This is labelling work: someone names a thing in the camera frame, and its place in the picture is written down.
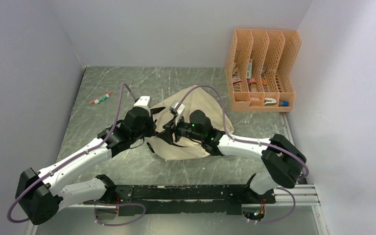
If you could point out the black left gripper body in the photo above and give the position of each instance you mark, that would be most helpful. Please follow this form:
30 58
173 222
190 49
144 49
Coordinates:
147 129

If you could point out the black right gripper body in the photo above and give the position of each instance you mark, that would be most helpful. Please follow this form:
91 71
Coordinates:
184 129

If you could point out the beige canvas backpack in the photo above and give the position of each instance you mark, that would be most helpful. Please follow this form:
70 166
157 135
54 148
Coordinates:
193 98

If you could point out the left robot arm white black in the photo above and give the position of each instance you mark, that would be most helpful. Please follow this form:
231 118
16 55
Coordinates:
41 194

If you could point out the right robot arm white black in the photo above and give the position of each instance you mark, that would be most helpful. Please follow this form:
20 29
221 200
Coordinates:
283 162

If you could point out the orange green white marker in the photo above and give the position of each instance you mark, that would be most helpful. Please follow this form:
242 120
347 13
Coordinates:
101 98

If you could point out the white stapler in organizer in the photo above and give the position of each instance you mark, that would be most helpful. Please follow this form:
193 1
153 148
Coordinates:
268 101

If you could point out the green white packet in organizer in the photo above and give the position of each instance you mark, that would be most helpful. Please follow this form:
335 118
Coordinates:
249 69

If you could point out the orange plastic file organizer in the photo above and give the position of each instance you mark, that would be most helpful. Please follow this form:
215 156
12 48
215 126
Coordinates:
274 53

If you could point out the blue cap item in organizer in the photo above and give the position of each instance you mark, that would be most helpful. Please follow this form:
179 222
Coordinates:
283 103

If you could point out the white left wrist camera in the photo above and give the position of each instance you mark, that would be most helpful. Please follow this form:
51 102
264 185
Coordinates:
143 102

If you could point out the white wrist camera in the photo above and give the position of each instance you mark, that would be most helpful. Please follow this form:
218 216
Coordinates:
177 109
143 102

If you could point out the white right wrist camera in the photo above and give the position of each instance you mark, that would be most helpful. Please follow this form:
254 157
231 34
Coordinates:
177 109

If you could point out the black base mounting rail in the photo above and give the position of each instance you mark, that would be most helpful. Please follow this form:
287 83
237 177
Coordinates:
154 199

